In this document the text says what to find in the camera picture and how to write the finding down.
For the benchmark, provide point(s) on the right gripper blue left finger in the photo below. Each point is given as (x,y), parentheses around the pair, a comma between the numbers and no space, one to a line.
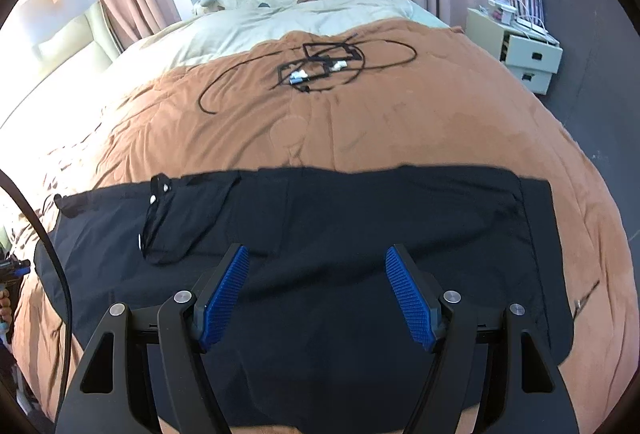
(217,296)

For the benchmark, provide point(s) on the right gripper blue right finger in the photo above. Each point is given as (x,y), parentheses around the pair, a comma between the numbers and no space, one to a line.
(417,296)

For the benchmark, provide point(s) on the black pants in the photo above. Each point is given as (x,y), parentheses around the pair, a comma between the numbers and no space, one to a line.
(317,340)

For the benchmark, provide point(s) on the person's left hand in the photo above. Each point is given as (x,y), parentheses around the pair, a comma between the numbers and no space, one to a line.
(6,313)

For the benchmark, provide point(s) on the cream bed sheet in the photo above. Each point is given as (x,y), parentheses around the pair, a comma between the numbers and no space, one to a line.
(270,26)

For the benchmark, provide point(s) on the orange-brown bed blanket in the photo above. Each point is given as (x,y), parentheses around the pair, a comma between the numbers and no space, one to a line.
(457,105)

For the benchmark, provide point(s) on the cream padded headboard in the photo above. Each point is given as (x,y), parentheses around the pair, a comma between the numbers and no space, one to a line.
(91,27)

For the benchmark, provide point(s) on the white bedside drawer cabinet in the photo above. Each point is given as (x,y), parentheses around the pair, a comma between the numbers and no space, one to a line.
(532,58)

